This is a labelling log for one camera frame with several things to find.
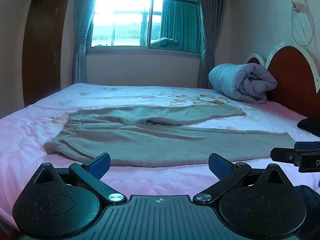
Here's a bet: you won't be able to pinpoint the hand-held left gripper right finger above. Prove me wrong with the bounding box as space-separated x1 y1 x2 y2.
194 153 285 204

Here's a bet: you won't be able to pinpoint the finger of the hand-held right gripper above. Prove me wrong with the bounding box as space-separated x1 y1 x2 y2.
270 147 300 166
294 141 320 152

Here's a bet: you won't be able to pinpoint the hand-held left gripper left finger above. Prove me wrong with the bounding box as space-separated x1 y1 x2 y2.
34 152 127 204

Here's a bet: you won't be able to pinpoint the grey fleece pants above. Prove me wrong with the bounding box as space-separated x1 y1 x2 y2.
44 105 297 168

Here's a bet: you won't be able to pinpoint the black object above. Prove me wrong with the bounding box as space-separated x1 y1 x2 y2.
297 117 320 137

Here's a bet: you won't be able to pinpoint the red and white headboard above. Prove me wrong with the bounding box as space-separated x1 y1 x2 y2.
246 42 320 119

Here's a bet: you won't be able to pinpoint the bed with pink sheet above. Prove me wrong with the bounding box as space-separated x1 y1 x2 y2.
0 83 320 240

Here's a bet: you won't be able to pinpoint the rolled grey quilt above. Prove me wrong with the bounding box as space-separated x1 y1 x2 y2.
208 63 277 105

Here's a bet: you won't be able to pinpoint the grey curtain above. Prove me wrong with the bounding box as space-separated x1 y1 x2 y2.
195 0 215 89
72 0 104 84

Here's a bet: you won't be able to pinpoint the brown wooden door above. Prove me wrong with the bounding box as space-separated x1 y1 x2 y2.
22 0 72 107

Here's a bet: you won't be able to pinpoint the window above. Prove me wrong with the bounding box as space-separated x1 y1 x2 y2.
86 0 204 54

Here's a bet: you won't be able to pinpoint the white wall cable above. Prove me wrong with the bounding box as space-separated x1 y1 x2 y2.
291 0 316 47

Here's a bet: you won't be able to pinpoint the white wall socket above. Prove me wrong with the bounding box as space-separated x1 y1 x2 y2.
291 1 307 13

